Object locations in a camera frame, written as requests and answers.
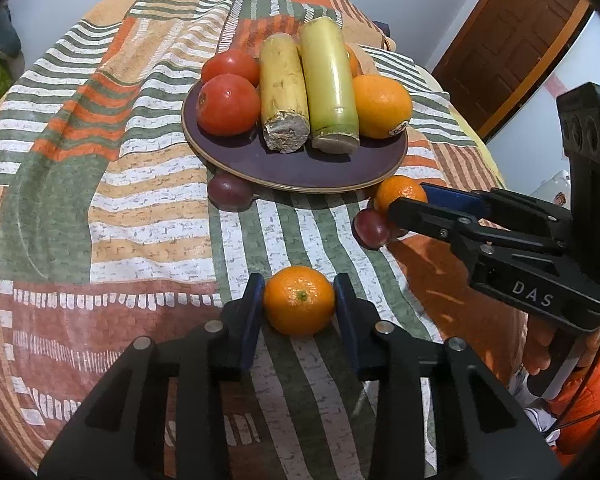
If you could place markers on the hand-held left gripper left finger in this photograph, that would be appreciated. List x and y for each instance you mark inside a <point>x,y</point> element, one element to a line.
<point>252,325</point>

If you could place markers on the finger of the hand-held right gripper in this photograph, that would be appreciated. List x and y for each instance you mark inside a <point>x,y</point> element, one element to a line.
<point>455,199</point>
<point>430,220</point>

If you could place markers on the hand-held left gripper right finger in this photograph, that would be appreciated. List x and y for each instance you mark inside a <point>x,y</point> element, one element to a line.
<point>345,320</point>

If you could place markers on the small mandarin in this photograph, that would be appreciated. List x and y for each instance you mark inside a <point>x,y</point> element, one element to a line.
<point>300,300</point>
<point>400,191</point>

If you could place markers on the dark red plum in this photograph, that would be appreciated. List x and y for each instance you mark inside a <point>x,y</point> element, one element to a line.
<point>371,227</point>
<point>227,191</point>

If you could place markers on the purple plate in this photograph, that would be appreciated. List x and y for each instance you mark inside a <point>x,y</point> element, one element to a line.
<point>300,165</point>

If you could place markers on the pale green sugarcane piece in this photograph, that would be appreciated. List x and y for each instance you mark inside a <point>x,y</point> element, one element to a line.
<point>330,80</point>

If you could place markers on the red tomato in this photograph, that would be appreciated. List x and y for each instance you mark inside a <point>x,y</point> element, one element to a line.
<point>230,65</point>
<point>227,105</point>

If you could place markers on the person's right hand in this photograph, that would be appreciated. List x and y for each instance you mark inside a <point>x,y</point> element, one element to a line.
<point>536,345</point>

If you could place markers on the brown wooden door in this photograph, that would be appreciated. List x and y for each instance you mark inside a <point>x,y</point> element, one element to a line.
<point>505,45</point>

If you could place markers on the striped patchwork blanket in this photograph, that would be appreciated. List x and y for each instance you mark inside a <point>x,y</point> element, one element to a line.
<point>130,185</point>

